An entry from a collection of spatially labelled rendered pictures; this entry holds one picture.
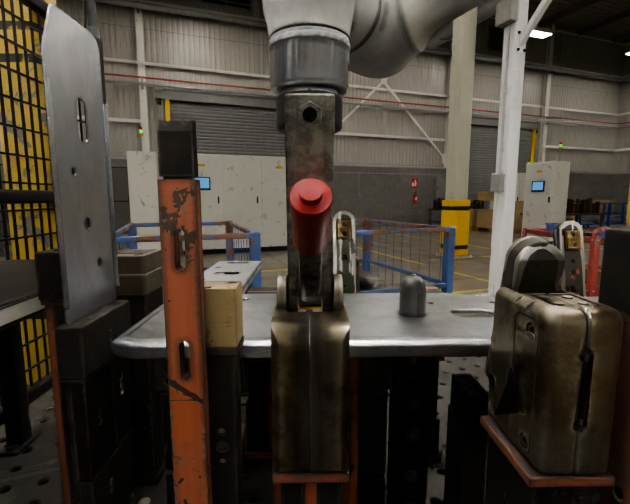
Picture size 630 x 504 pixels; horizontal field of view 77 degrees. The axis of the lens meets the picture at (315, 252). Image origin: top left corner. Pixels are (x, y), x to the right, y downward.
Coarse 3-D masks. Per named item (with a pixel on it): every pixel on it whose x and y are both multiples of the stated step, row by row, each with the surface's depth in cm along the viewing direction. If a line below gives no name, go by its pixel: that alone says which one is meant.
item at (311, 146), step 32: (288, 96) 28; (320, 96) 28; (288, 128) 28; (320, 128) 28; (288, 160) 29; (320, 160) 29; (288, 192) 30; (288, 224) 30; (288, 256) 31; (288, 288) 32
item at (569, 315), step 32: (512, 320) 29; (544, 320) 25; (576, 320) 25; (608, 320) 25; (512, 352) 29; (544, 352) 25; (576, 352) 25; (608, 352) 25; (512, 384) 29; (544, 384) 26; (576, 384) 25; (608, 384) 25; (480, 416) 34; (512, 416) 29; (544, 416) 26; (576, 416) 26; (608, 416) 26; (512, 448) 29; (544, 448) 26; (576, 448) 26; (608, 448) 26; (512, 480) 30; (544, 480) 26; (576, 480) 26; (608, 480) 26
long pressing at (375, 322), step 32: (160, 320) 45; (256, 320) 45; (352, 320) 45; (384, 320) 45; (416, 320) 45; (448, 320) 45; (480, 320) 45; (128, 352) 37; (160, 352) 37; (256, 352) 38; (352, 352) 38; (384, 352) 38; (416, 352) 38; (448, 352) 38; (480, 352) 38
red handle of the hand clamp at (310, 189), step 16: (304, 192) 20; (320, 192) 20; (304, 208) 20; (320, 208) 20; (304, 224) 21; (320, 224) 21; (304, 240) 22; (320, 240) 23; (304, 256) 25; (320, 256) 25; (304, 272) 28; (320, 272) 28; (304, 288) 31; (320, 288) 33
